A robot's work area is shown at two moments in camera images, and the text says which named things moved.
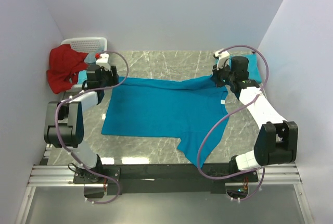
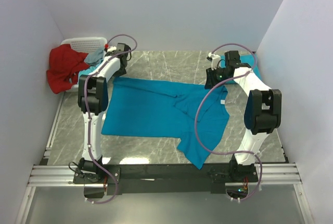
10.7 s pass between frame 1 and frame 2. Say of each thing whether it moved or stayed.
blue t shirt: stayed
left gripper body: moved
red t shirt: stayed
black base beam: stayed
